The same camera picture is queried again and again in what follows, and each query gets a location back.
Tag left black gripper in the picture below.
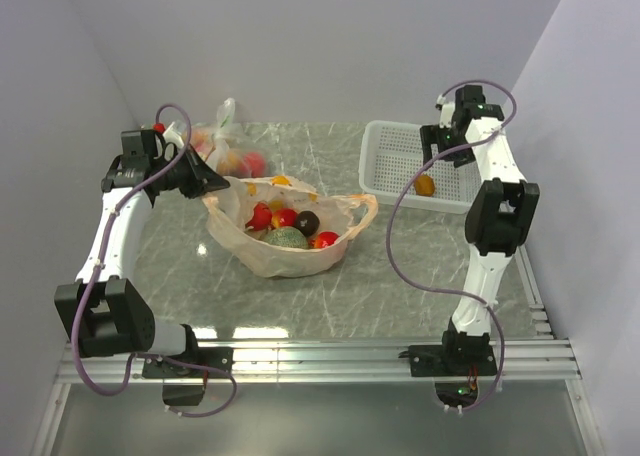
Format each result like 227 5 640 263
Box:
152 144 230 200

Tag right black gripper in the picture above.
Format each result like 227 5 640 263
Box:
418 123 475 172

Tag orange brown fake fruit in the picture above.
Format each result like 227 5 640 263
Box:
413 174 436 197

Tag beige plastic bag orange prints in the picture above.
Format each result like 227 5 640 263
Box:
202 175 378 278

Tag white perforated plastic basket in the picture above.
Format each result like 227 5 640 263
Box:
359 120 481 214

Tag red fake apple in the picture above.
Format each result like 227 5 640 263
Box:
245 202 272 231
271 208 298 229
310 231 340 249

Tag green netted fake melon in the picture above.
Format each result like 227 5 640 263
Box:
262 226 309 250

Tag dark brown fake fruit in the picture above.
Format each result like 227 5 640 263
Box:
293 210 320 238

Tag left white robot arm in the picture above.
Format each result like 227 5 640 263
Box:
54 129 230 378

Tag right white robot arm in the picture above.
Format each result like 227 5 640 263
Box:
409 81 540 377

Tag clear tied bag of fruits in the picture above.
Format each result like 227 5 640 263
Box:
190 98 268 178

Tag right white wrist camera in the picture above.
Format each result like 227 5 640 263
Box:
435 95 455 128

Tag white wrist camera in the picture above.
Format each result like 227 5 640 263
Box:
152 121 186 150
435 95 455 128

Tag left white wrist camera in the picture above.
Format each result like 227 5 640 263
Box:
152 121 186 150

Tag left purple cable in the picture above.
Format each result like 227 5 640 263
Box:
69 104 239 419

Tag purple cable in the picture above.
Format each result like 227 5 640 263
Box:
69 104 239 419
385 79 519 411

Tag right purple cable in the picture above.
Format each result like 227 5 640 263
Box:
385 79 519 411

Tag aluminium front rail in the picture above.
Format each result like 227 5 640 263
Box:
54 338 584 385

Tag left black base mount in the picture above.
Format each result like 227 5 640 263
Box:
141 347 238 417

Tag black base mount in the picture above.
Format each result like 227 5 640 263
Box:
141 347 238 417
398 343 503 415

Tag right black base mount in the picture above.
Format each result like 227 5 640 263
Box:
398 343 503 415

